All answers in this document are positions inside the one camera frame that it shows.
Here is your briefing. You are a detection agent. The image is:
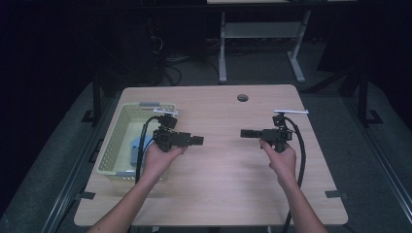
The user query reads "blue grey knit glove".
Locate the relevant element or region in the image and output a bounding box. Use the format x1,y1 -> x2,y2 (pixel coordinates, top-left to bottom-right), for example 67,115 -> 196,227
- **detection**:
129,147 -> 141,166

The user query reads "person's left hand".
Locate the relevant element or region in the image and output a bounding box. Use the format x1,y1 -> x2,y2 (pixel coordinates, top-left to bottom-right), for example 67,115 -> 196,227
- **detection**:
142,144 -> 189,185

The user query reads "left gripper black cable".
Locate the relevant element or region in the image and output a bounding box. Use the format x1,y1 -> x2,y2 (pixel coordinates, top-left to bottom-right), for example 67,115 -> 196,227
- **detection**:
134,115 -> 163,185

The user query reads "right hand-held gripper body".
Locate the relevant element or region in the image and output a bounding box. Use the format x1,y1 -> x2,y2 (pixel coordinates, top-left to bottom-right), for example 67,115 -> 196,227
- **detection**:
258,109 -> 310,153

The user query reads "floor cable bundle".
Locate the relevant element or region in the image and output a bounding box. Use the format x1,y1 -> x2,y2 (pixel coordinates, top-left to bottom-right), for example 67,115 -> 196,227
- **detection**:
150,33 -> 222,86

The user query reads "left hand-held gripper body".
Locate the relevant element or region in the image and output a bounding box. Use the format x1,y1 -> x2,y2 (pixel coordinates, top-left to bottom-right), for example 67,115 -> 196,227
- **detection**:
153,108 -> 192,153

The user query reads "white metal frame desk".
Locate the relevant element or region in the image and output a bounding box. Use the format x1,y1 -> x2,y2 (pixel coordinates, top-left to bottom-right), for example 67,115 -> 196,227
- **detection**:
207,0 -> 313,84

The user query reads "pale yellow plastic basket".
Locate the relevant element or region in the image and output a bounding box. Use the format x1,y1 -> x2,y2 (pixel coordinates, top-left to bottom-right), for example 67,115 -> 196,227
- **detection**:
96,101 -> 178,182

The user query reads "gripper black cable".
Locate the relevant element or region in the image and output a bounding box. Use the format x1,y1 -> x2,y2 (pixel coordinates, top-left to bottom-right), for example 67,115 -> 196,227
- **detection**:
134,115 -> 163,185
281,116 -> 307,233

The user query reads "black metal stand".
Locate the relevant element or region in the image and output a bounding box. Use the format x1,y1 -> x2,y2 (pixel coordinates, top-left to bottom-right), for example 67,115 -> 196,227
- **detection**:
81,69 -> 102,125
356,64 -> 384,128

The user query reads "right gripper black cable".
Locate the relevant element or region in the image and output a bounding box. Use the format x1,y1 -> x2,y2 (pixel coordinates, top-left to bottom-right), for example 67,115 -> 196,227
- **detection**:
281,116 -> 307,233

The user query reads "black tape strip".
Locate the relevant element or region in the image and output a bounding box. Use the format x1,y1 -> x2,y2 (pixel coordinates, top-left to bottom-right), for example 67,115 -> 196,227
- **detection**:
75,191 -> 97,201
325,190 -> 350,200

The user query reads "grey metal rail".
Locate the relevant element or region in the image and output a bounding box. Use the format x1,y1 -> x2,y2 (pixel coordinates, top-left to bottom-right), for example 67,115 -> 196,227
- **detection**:
40,96 -> 110,233
343,96 -> 412,224

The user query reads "person's right hand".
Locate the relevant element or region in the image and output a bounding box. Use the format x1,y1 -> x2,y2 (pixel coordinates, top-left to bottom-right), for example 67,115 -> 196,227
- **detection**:
258,139 -> 297,187

